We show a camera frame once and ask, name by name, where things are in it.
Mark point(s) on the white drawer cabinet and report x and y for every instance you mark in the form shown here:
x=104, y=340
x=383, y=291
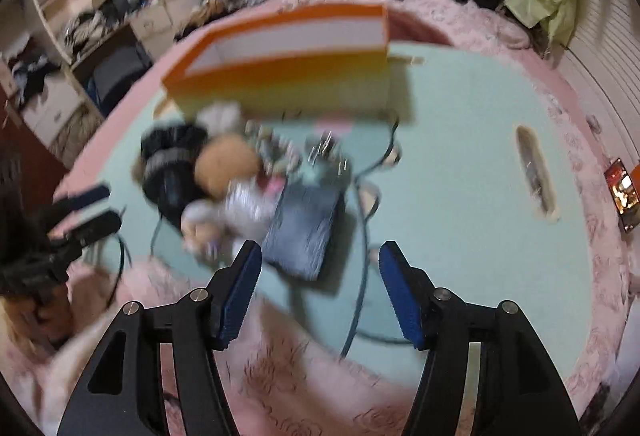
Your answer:
x=152, y=20

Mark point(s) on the dark red cushion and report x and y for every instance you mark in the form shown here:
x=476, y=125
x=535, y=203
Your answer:
x=420, y=25

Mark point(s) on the patterned clothes heap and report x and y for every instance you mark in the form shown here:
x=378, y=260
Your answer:
x=225, y=0

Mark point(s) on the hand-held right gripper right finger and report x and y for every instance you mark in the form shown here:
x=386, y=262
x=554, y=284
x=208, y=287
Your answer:
x=400, y=296

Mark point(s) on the dark blue denim pouch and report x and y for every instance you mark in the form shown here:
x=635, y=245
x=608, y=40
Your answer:
x=302, y=231

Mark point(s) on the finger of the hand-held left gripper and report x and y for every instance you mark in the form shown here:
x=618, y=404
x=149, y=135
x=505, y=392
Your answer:
x=95, y=228
x=82, y=201

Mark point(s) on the dark suitcase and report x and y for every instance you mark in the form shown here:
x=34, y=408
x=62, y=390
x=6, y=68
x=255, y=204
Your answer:
x=120, y=80

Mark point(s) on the black fuzzy fabric item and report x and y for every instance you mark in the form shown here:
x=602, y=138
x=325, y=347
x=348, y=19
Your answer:
x=167, y=176

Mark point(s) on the orange gradient cardboard box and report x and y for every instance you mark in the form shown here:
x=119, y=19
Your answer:
x=290, y=80

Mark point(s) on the smartphone with lit screen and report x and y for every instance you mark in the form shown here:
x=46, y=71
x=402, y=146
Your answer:
x=622, y=196

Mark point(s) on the brown plush toy white tuft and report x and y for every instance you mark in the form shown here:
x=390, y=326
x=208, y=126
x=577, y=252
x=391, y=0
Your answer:
x=227, y=165

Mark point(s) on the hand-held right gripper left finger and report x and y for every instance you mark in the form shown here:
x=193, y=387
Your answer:
x=240, y=296

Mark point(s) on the small pale plush doll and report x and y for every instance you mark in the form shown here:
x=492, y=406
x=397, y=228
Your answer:
x=225, y=221

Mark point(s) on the person's left hand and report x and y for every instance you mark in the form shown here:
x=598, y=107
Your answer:
x=47, y=321

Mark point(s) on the orange bottle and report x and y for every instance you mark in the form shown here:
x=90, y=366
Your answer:
x=636, y=186

